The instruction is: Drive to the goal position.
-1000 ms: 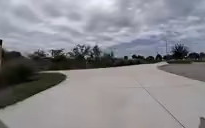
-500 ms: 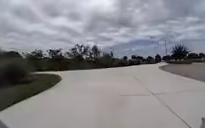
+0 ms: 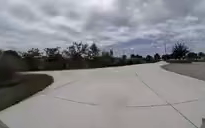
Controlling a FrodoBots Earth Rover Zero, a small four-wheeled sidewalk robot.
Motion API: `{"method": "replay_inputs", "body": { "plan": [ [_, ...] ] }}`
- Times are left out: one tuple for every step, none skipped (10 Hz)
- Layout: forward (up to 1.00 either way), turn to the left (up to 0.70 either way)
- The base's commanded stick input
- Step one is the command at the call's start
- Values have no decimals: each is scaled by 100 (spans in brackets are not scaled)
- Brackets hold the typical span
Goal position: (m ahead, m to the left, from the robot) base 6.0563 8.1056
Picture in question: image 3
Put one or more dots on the row of trees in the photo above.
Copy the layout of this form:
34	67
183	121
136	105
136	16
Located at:
76	56

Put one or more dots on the pale concrete road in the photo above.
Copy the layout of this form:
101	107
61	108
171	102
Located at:
116	93

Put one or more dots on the single dark tree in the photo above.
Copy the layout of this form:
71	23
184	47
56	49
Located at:
180	50

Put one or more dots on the grass patch beside road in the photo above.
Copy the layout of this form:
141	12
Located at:
16	88

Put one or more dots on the grey asphalt area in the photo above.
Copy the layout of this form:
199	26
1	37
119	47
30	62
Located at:
193	70

